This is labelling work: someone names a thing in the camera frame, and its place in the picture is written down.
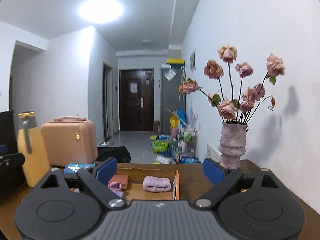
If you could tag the yellow box on refrigerator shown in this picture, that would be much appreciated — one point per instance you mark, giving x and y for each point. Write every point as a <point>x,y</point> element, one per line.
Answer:
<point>175,61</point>

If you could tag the rolled lilac towel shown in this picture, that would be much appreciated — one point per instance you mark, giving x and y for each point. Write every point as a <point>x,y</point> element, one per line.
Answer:
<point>156,184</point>

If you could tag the round ceiling lamp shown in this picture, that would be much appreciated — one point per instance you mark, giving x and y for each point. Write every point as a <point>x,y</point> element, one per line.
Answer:
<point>100,11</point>

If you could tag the pink ceramic vase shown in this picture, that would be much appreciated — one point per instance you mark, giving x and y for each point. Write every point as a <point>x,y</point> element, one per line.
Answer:
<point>232,144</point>

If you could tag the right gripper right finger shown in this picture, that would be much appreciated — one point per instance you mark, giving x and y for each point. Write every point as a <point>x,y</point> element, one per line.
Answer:
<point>223,180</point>

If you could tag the orange red cardboard box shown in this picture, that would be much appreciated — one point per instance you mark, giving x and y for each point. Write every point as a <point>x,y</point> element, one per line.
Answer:
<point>135,191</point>

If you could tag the green plastic basket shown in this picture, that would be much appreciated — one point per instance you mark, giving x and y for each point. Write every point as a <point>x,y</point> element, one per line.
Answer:
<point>160,146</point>

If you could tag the dark brown entrance door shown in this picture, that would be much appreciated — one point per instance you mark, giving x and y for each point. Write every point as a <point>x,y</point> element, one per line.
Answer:
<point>136,102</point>

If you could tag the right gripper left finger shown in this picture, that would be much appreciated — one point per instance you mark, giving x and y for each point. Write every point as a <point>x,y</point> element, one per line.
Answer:
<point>95,184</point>

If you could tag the wall picture frame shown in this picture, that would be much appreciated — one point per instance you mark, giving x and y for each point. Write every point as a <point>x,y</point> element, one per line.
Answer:
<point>193,61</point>

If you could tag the black chair back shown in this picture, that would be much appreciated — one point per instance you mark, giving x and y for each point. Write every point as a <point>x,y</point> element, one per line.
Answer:
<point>12,175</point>

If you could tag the pink hard-shell suitcase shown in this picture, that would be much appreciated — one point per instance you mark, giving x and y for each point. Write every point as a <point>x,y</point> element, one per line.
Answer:
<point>70,140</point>

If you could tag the wire storage cart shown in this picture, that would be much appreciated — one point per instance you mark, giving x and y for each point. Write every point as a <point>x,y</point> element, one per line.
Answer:
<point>184,144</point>

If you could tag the purple folded towel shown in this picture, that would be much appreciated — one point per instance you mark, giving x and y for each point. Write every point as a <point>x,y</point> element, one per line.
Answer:
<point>117,188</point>

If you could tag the pink folded cloth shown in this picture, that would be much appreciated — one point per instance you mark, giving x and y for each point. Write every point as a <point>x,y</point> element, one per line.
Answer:
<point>119,181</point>

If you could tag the dried pink rose bouquet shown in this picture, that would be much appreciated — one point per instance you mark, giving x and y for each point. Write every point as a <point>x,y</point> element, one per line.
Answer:
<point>242,103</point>

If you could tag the yellow thermos jug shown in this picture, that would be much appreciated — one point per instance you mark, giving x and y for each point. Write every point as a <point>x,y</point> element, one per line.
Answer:
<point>31,144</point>

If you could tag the blue tissue pack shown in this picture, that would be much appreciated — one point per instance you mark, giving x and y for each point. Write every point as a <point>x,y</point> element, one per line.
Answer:
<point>74,167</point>

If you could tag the grey refrigerator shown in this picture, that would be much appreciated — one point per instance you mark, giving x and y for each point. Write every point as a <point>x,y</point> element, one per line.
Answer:
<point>170,79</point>

